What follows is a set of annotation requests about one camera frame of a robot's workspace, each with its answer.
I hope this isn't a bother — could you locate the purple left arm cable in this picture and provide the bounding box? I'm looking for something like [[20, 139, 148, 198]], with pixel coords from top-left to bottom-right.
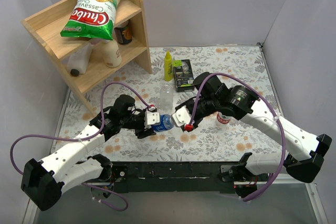
[[10, 82, 157, 211]]

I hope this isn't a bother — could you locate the wooden shelf rack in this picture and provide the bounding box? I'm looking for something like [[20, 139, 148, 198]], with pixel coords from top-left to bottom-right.
[[22, 0, 152, 111]]

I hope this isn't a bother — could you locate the floral table mat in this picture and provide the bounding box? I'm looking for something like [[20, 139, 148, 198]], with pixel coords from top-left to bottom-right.
[[51, 45, 297, 162]]

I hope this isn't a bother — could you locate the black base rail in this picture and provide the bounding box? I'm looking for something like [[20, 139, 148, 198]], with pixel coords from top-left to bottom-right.
[[90, 161, 271, 195]]

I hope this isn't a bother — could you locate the aluminium frame rail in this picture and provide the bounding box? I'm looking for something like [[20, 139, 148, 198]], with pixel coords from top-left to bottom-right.
[[229, 162, 320, 183]]

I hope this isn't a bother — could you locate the cream plastic bottle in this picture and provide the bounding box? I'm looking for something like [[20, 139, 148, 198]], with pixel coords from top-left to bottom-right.
[[100, 40, 122, 68]]

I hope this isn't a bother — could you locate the green cassava chips bag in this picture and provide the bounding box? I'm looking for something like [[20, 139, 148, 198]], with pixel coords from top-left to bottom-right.
[[60, 0, 121, 40]]

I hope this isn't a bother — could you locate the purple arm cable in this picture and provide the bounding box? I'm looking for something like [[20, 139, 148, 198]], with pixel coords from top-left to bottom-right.
[[188, 73, 287, 202], [10, 82, 157, 211]]

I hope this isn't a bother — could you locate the dark orange drink can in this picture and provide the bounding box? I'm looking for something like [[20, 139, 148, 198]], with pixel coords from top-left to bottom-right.
[[114, 20, 132, 45]]

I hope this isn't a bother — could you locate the yellow glue bottle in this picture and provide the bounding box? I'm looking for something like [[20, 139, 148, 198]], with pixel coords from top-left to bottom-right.
[[164, 51, 173, 81]]

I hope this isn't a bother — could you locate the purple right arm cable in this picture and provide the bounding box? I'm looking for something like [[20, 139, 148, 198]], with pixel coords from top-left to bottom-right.
[[188, 73, 287, 202]]

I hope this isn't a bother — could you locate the blue label water bottle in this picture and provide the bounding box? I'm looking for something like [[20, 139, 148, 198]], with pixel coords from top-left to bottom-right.
[[152, 114, 174, 132]]

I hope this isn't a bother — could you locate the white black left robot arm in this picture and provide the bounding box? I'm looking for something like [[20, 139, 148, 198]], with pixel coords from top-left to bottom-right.
[[21, 94, 160, 211]]

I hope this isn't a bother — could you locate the black green product box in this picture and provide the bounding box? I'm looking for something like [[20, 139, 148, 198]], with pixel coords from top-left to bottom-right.
[[173, 59, 194, 92]]

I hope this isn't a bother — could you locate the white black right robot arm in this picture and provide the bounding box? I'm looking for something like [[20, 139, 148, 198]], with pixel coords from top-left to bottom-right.
[[172, 72, 332, 183]]

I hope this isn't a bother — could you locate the clear empty plastic bottle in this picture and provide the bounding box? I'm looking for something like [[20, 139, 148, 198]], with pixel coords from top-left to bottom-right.
[[159, 83, 174, 114]]

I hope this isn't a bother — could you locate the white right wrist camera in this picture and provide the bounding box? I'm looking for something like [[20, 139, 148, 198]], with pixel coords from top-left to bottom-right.
[[171, 106, 197, 132]]

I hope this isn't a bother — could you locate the clear bottle black cap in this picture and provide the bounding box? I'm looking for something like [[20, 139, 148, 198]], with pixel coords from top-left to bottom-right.
[[66, 44, 92, 77]]

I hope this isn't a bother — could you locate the red label water bottle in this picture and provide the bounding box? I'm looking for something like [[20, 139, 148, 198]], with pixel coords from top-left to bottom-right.
[[216, 112, 232, 125]]

